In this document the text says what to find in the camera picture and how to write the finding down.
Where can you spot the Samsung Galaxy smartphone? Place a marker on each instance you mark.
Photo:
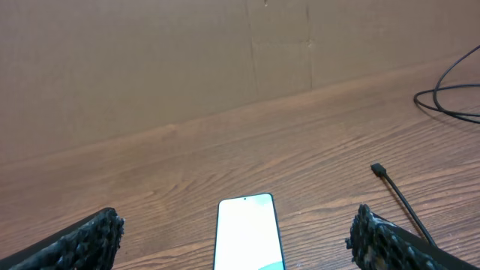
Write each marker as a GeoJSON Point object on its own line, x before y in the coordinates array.
{"type": "Point", "coordinates": [248, 235]}

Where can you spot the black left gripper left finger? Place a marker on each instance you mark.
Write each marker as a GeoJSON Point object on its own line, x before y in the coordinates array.
{"type": "Point", "coordinates": [90, 243]}

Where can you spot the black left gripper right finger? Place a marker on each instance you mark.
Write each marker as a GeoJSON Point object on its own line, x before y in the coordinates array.
{"type": "Point", "coordinates": [377, 243]}

